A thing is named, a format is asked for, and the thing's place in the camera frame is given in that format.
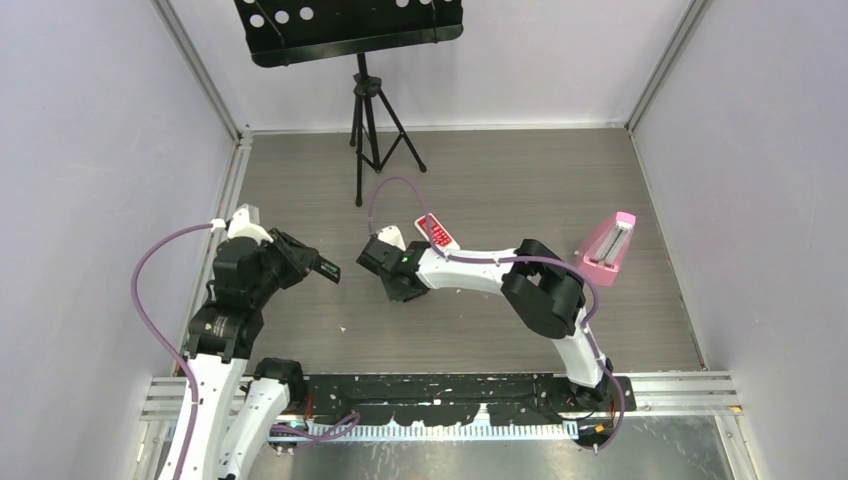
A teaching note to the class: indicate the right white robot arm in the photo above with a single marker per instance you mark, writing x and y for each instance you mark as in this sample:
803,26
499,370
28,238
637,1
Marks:
551,297

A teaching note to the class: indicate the black remote control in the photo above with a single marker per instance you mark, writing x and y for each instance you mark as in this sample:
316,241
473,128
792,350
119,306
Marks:
327,269

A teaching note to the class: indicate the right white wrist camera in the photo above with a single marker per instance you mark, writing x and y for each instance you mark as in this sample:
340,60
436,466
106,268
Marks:
389,235

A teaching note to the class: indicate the pink metronome box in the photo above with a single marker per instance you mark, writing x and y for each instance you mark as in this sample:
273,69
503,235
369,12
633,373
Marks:
600,255

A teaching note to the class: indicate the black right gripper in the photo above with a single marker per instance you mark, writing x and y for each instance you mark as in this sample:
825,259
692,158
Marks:
396,294

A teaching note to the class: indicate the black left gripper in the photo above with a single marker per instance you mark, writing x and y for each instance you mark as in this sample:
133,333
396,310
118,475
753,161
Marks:
299,258

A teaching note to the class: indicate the black music stand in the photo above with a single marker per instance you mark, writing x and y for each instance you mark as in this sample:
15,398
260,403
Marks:
282,33

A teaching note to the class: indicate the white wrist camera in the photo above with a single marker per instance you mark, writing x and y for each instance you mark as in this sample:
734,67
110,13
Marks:
389,235
244,223

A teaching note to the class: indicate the white remote control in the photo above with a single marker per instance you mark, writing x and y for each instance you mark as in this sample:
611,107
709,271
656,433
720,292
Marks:
432,230

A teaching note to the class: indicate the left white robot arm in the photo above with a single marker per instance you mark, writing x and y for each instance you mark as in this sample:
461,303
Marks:
210,443

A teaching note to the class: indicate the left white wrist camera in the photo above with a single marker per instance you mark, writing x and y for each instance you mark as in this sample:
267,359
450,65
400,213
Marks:
244,223

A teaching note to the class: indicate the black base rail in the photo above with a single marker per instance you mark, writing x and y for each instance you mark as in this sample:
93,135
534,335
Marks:
337,405

